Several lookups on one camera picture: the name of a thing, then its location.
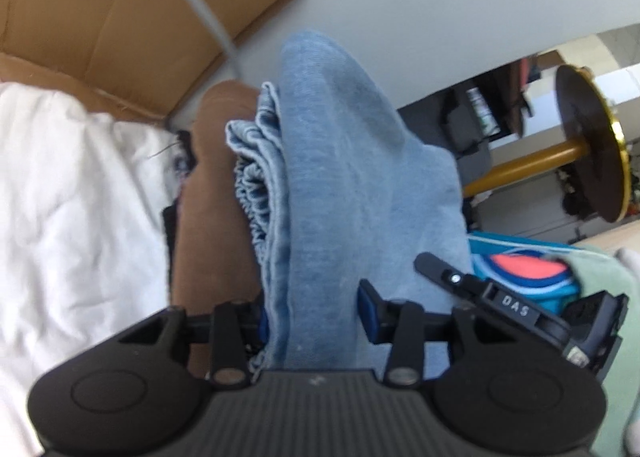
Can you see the bear printed bed sheet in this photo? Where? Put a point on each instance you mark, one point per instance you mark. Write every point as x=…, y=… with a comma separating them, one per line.
x=75, y=212

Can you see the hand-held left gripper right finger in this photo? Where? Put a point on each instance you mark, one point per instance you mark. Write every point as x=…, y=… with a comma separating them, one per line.
x=367, y=314

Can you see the flattened cardboard box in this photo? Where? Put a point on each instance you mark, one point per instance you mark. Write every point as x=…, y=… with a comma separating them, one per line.
x=100, y=12

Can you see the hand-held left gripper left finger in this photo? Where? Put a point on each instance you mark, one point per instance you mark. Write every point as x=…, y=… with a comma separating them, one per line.
x=263, y=329

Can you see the light green cloth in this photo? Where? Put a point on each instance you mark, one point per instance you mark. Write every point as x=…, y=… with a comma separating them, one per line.
x=620, y=387

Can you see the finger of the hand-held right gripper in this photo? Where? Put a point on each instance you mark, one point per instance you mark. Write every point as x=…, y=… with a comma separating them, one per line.
x=500, y=299

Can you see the light blue jeans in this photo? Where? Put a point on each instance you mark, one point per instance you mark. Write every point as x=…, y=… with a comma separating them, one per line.
x=340, y=177

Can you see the dark furniture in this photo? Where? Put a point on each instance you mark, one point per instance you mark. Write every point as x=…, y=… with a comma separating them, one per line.
x=465, y=122

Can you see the dark folded garment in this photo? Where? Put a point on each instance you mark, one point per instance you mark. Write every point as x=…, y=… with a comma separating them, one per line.
x=172, y=227

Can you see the brown folded garment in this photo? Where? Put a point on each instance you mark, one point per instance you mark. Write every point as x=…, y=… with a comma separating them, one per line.
x=215, y=217

